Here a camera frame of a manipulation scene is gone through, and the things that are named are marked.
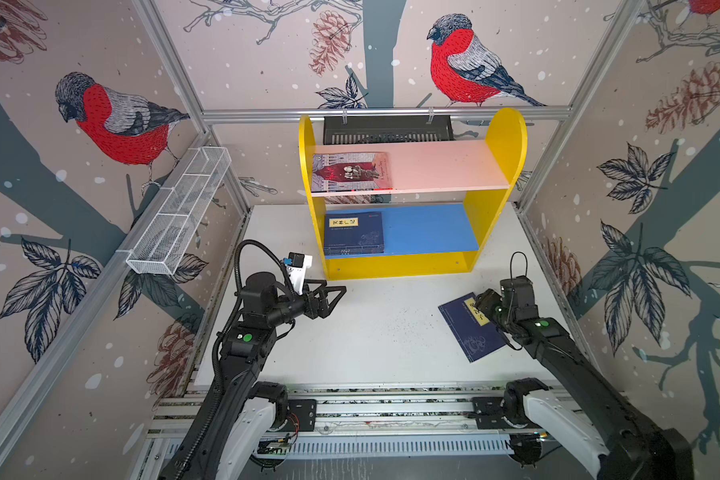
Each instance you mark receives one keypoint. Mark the red silver illustrated book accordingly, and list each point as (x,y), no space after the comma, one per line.
(351,171)

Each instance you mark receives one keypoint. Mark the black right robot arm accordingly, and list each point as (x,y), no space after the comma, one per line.
(610,438)

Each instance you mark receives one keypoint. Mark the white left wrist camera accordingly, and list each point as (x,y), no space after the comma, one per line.
(296,265)

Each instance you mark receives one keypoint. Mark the white wire mesh tray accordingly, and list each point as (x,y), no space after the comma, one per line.
(170,231)

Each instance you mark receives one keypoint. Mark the black slotted vent box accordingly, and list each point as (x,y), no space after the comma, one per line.
(386,129)

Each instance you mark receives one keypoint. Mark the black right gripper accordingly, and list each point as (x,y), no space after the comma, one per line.
(486,299)

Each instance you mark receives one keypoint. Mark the yellow blue pink bookshelf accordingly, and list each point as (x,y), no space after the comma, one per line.
(447,197)

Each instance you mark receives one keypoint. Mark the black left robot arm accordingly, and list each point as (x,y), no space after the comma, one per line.
(238,407)

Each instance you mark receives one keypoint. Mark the navy book yellow label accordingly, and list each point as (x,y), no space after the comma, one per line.
(353,234)

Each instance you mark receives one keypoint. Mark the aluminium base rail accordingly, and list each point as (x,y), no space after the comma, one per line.
(332,421)

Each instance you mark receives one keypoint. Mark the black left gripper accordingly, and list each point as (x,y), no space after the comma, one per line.
(322,308)

